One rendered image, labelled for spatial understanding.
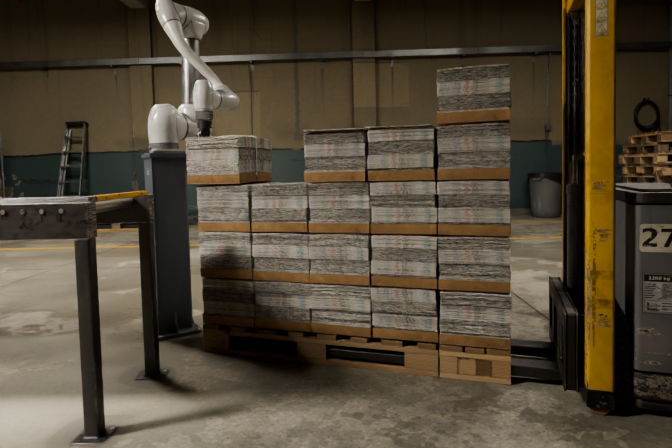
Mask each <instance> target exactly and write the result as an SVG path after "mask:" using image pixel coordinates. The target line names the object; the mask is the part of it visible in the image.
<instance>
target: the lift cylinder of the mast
mask: <svg viewBox="0 0 672 448"><path fill-rule="evenodd" d="M578 161H585V154H582V155H572V161H570V184H566V193H567V291H568V293H569V295H570V297H571V299H572V301H573V303H574V305H575V307H576V309H577V311H578V313H579V314H580V193H581V184H578Z"/></svg>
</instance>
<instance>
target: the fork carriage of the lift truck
mask: <svg viewBox="0 0 672 448"><path fill-rule="evenodd" d="M549 337H550V341H551V342H552V344H553V348H554V355H555V359H556V361H557V362H558V365H559V369H560V377H561V381H562V384H563V388H564V391H567V390H572V391H576V392H579V313H578V311H577V309H576V307H575V305H574V303H573V301H572V299H571V297H570V295H569V293H568V291H567V290H566V288H565V286H564V284H563V282H562V280H561V278H560V277H551V276H549Z"/></svg>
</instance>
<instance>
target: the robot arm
mask: <svg viewBox="0 0 672 448"><path fill-rule="evenodd" d="M155 9H156V14H157V17H158V20H159V22H160V24H161V26H162V27H163V29H164V31H165V32H166V34H167V35H168V36H169V38H170V39H171V41H172V43H173V44H174V46H175V47H176V48H177V50H178V51H179V52H180V53H181V55H182V105H181V106H180V107H179V108H178V111H177V109H176V108H175V107H174V106H172V105H171V104H157V105H154V106H153V108H151V111H150V113H149V117H148V137H149V147H147V148H140V149H139V153H144V154H148V153H185V151H183V150H179V144H178V141H182V142H188V141H185V140H186V139H185V138H192V137H213V135H211V132H212V121H211V120H213V109H216V110H219V111H232V110H235V109H236V108H237V107H238V106H239V103H240V99H239V97H238V96H237V95H236V94H235V93H233V91H231V90H230V89H229V88H228V86H226V85H223V84H222V82H221V81H220V79H219V78H218V77H217V75H216V74H215V73H214V72H213V71H212V70H211V69H210V68H209V67H208V66H207V65H206V64H205V63H204V61H203V60H202V59H201V58H200V54H199V41H201V39H202V36H203V35H204V34H205V33H206V32H207V31H208V29H209V21H208V18H207V17H206V16H205V15H204V14H203V13H201V12H200V11H198V10H196V9H194V8H191V7H188V6H184V5H180V4H177V3H175V2H172V0H156V4H155ZM200 73H201V74H202V75H203V76H204V77H205V78H206V79H207V80H200Z"/></svg>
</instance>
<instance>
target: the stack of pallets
mask: <svg viewBox="0 0 672 448"><path fill-rule="evenodd" d="M653 146H654V152H653ZM636 147H637V152H636ZM670 147H672V131H657V132H649V133H642V134H633V135H628V145H622V148H623V154H624V155H618V156H619V164H622V165H621V166H622V167H623V173H622V174H623V183H654V182H657V181H656V176H655V171H656V170H660V169H661V168H670V166H672V151H670ZM632 157H634V162H632ZM650 157H652V162H650ZM635 167H636V172H635ZM652 167H654V172H652ZM636 177H637V182H636ZM653 177H654V178H655V181H653ZM657 183H658V182H657Z"/></svg>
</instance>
